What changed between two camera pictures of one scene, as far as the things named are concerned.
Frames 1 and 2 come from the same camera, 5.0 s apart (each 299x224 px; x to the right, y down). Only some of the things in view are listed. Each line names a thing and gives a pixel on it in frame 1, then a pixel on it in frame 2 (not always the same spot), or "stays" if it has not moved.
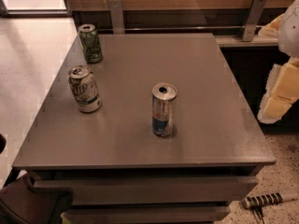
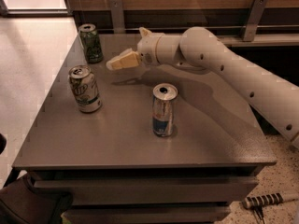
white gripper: x=290 y=32 → x=149 y=50
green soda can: x=91 y=42 stays
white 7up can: x=85 y=89 stays
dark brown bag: x=22 y=203 stays
